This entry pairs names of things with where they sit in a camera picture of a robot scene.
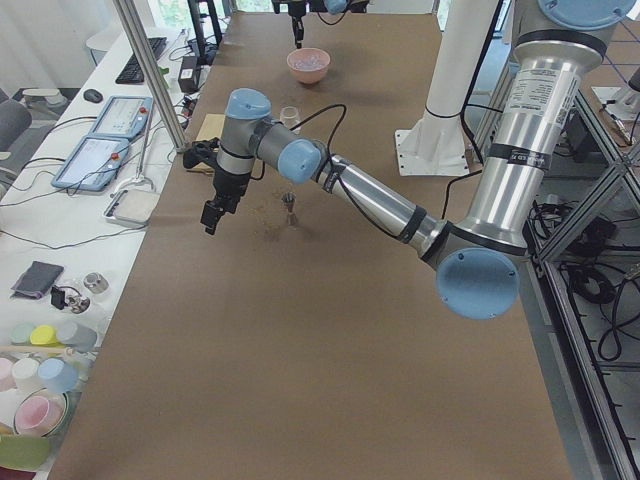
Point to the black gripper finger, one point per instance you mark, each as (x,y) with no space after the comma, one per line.
(298,31)

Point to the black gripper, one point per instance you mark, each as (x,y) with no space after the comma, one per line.
(229,184)

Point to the steel jigger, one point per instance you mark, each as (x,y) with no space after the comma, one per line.
(289,199)

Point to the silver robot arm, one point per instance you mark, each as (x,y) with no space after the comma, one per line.
(330,12)
(557,43)

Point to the clear ice cubes pile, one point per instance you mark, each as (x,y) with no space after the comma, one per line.
(308,64)

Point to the clear wine glass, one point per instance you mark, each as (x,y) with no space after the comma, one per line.
(290,117)

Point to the pink bowl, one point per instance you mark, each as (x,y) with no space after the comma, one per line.
(313,77)

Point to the bamboo cutting board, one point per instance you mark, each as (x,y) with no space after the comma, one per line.
(212,127)

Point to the white scale tray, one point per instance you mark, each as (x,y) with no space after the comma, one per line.
(131,208)

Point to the lower teach pendant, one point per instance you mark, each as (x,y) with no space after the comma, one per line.
(92,165)

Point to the teach pendant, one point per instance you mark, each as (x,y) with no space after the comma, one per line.
(92,165)
(123,117)

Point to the upper teach pendant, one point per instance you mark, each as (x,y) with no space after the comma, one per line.
(123,117)

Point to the steel calibration weight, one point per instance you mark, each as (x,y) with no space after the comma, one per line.
(96,283)

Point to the black computer mouse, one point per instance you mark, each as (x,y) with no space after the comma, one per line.
(92,96)

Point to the grey plastic cup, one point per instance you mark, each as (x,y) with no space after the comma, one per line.
(77,336)

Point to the yellow plastic cup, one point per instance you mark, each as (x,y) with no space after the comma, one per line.
(44,336)

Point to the blue plastic cup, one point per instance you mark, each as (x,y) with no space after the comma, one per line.
(57,376)

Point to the green plastic cup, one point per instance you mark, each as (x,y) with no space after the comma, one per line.
(20,335)

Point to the white plastic cup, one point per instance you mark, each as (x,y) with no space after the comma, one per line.
(25,375)

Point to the wooden cup rack rod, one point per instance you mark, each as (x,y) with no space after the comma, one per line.
(37,350)

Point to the pink plastic cup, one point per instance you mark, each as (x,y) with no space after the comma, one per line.
(7,380)

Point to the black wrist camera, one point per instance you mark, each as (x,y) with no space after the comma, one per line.
(202,152)

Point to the aluminium frame post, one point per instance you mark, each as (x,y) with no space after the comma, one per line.
(136,34)

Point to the white mounting pedestal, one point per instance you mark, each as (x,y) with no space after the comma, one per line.
(435,144)

